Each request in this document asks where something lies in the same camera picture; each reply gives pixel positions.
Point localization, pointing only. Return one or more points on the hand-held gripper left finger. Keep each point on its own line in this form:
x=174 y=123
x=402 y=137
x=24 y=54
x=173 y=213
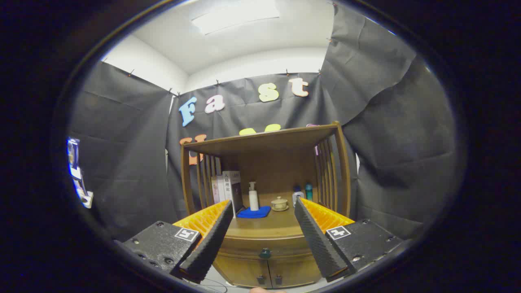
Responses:
x=211 y=244

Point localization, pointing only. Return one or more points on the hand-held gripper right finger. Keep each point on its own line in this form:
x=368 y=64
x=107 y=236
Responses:
x=317 y=244

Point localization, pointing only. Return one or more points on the wooden cabinet door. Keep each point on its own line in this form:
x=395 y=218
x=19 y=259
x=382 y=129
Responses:
x=297 y=270
x=244 y=272

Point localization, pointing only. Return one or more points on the wooden countertop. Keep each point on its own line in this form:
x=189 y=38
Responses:
x=276 y=226

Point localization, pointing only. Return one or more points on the wooden cabinet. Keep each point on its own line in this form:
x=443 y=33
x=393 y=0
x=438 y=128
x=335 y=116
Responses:
x=281 y=167

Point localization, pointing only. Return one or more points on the white lotion bottle blue cap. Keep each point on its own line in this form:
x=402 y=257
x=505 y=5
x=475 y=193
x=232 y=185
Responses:
x=297 y=197

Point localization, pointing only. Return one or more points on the teal bottle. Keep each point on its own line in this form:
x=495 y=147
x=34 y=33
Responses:
x=309 y=192

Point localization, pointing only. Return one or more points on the blue cloth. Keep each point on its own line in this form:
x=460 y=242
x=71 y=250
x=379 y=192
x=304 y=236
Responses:
x=254 y=213

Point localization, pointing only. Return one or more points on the pale pink book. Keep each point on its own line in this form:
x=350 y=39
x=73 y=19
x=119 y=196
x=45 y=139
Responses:
x=215 y=191

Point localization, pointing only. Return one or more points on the beige lidded ceramic cup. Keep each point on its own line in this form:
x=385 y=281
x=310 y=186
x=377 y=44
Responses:
x=279 y=203

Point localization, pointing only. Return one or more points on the thin white book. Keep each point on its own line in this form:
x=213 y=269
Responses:
x=221 y=189

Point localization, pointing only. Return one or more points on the white pump bottle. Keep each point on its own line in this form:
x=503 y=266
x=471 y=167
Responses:
x=253 y=201

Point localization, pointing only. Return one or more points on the large white book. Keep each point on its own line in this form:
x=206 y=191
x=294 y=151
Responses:
x=233 y=187

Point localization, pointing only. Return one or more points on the black backdrop cloth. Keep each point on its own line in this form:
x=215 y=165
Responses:
x=122 y=142

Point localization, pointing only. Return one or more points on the ceiling light panel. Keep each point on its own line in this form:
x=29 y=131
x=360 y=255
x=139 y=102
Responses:
x=236 y=16

